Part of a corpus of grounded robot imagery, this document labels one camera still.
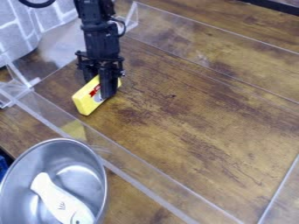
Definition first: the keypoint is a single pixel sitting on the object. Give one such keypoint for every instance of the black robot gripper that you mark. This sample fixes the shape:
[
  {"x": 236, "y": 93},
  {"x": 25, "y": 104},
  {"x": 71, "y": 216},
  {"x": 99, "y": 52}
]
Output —
[{"x": 102, "y": 59}]

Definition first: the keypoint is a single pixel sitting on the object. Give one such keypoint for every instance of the yellow butter block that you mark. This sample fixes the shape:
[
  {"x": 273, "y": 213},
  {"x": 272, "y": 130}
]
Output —
[{"x": 87, "y": 98}]

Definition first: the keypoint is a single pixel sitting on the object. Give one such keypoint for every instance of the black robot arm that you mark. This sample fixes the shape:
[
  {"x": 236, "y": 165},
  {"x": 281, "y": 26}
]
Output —
[{"x": 98, "y": 12}]

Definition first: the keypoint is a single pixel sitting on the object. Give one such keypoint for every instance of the grey brick pattern cloth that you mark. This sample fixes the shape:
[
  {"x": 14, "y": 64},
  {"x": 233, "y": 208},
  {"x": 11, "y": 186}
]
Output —
[{"x": 23, "y": 25}]

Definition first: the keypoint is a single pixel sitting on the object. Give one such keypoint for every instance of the clear acrylic barrier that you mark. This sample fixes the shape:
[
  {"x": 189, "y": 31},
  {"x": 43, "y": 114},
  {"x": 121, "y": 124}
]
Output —
[{"x": 53, "y": 54}]

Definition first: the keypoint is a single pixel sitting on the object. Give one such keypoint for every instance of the silver metal bowl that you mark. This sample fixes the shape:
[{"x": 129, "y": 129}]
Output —
[{"x": 77, "y": 171}]

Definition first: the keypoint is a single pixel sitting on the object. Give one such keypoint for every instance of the blue object at edge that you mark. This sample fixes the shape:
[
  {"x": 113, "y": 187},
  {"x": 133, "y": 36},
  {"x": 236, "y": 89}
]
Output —
[{"x": 3, "y": 167}]

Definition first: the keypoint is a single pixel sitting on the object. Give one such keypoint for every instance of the cream wooden fish toy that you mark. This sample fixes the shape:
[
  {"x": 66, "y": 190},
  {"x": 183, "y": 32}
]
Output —
[{"x": 65, "y": 206}]

